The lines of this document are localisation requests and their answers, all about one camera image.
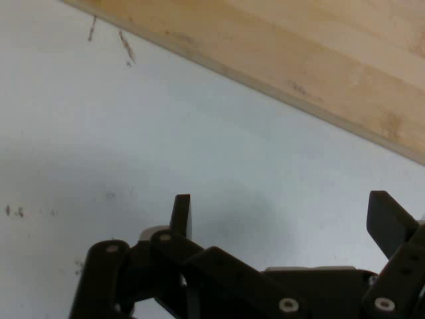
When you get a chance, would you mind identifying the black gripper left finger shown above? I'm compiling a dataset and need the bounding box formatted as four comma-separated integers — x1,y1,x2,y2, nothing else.
68,193,308,319

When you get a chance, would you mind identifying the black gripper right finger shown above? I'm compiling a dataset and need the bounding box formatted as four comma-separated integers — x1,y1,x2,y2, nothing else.
362,190,425,319

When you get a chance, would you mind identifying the bamboo cutting board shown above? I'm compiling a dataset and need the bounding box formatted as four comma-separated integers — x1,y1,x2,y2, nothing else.
62,0,425,166

